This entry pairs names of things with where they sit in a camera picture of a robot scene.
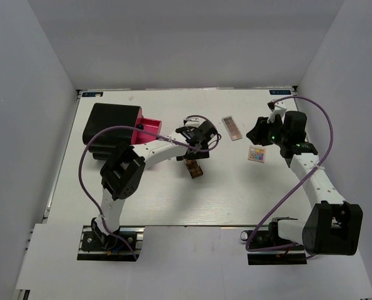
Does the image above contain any blue label right corner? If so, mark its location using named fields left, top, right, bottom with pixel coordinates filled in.
left=269, top=89, right=292, bottom=96

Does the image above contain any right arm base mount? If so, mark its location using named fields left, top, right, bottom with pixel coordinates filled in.
left=240, top=217, right=307, bottom=266

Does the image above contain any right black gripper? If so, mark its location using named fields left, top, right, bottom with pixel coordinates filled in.
left=246, top=115, right=288, bottom=146

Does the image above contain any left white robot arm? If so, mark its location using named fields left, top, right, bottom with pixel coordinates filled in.
left=91, top=117, right=221, bottom=249

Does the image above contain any blue label corner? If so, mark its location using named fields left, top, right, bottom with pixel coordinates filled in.
left=269, top=89, right=292, bottom=96
left=81, top=92, right=103, bottom=98

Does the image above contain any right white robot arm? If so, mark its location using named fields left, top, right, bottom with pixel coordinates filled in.
left=246, top=111, right=363, bottom=256

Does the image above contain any black pink drawer organizer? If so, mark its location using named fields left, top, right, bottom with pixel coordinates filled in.
left=81, top=102, right=163, bottom=162

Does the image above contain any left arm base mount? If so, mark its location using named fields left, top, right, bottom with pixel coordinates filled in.
left=77, top=226, right=144, bottom=262

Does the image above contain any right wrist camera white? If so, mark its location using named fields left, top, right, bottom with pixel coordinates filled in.
left=267, top=100, right=287, bottom=123

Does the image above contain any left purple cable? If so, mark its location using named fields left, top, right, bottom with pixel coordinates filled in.
left=78, top=114, right=219, bottom=262

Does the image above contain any pink-brown eyeshadow palette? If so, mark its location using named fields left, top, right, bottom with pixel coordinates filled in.
left=222, top=116, right=243, bottom=141

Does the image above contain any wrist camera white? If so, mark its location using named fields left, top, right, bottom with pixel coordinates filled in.
left=183, top=117, right=199, bottom=129
left=267, top=100, right=287, bottom=123

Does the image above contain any brown eyeshadow palette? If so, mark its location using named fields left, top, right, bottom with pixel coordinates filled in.
left=184, top=159, right=203, bottom=179

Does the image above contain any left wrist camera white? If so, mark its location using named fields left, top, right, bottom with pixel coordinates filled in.
left=183, top=117, right=199, bottom=129

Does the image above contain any blue label left corner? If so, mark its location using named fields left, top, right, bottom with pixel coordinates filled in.
left=81, top=92, right=103, bottom=98

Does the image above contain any colourful square eyeshadow palette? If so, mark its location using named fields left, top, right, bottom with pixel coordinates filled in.
left=248, top=146, right=266, bottom=163

